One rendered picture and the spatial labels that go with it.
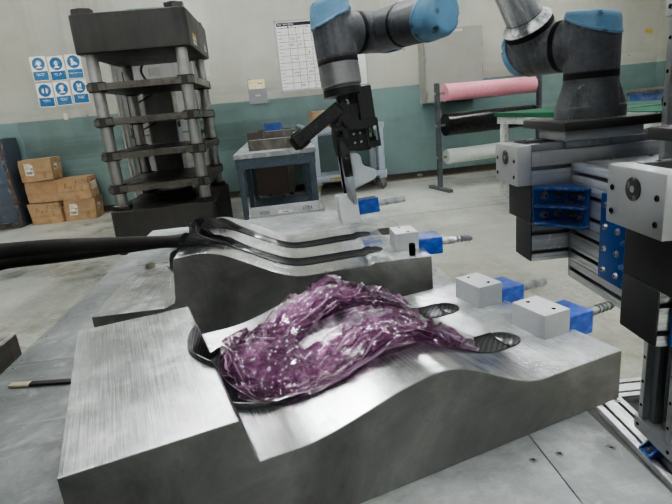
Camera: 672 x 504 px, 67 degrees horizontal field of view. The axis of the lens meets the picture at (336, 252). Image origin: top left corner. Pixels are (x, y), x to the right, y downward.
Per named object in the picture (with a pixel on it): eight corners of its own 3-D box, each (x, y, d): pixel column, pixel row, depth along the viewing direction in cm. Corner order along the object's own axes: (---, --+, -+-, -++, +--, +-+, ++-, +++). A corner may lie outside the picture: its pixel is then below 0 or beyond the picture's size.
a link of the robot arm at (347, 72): (319, 64, 90) (316, 71, 98) (323, 91, 91) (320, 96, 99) (361, 57, 90) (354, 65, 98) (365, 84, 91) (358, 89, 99)
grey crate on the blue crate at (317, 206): (323, 216, 444) (321, 199, 440) (327, 226, 404) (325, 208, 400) (252, 224, 439) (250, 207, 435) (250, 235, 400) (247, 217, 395)
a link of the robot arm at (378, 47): (426, 47, 96) (380, 49, 90) (388, 55, 105) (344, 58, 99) (423, 1, 94) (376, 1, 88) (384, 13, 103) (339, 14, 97)
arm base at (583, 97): (603, 113, 126) (605, 70, 123) (641, 113, 111) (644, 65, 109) (542, 119, 126) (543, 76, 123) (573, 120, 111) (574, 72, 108)
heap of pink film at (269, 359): (405, 303, 67) (401, 246, 65) (496, 358, 51) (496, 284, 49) (207, 356, 58) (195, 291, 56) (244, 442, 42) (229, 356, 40)
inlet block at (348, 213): (403, 211, 103) (400, 184, 102) (409, 213, 98) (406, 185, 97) (339, 221, 102) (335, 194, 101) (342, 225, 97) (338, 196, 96)
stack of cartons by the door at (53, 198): (106, 213, 700) (93, 152, 678) (98, 218, 669) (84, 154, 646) (42, 220, 694) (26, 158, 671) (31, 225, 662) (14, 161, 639)
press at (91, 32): (235, 212, 618) (208, 28, 561) (222, 244, 470) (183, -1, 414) (156, 221, 610) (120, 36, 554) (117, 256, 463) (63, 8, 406)
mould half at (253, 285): (396, 263, 104) (392, 197, 100) (434, 311, 79) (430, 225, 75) (144, 294, 100) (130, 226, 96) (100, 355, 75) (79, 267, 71)
